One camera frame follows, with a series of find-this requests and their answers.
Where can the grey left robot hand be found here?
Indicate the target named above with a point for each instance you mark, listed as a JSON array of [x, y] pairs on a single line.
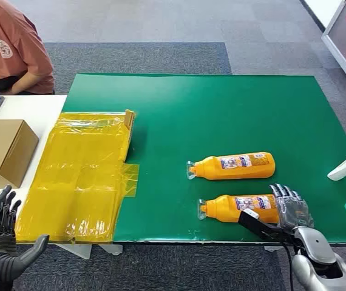
[[2, 217]]

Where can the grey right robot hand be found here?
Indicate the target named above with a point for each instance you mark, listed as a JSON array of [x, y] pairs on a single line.
[[291, 209]]

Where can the orange bottle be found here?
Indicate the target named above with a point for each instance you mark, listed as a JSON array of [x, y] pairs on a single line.
[[209, 168], [224, 209]]

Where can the brown cardboard box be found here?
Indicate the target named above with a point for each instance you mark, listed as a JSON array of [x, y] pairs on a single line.
[[2, 148]]

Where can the yellow plastic-wrapped cardboard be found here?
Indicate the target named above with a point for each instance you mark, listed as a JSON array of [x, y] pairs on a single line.
[[79, 176]]

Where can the green table mat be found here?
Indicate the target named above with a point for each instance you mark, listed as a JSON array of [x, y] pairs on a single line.
[[221, 120]]

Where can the person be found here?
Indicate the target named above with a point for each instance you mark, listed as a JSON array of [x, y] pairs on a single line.
[[8, 44]]

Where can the white table support bracket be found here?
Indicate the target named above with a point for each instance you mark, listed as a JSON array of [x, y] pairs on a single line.
[[85, 250]]

